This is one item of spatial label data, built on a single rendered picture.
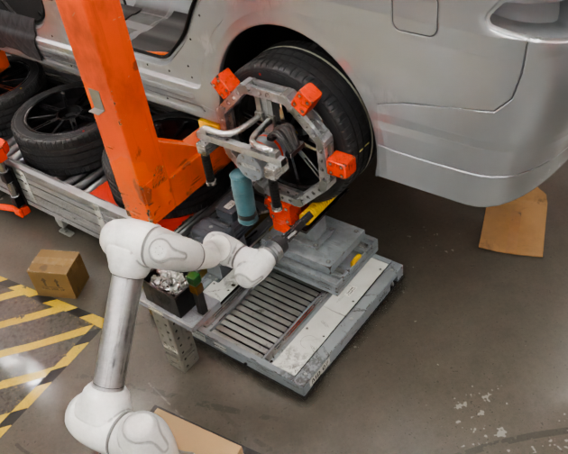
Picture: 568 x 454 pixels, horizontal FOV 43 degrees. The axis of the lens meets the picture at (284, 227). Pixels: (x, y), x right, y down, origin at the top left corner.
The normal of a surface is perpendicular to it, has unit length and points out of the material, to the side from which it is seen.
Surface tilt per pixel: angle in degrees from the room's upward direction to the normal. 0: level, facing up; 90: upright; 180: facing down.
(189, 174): 90
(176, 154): 90
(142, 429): 6
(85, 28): 90
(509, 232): 1
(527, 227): 1
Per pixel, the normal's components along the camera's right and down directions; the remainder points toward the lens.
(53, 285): -0.22, 0.66
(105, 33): 0.80, 0.32
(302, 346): -0.11, -0.75
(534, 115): 0.01, 0.66
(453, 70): -0.59, 0.58
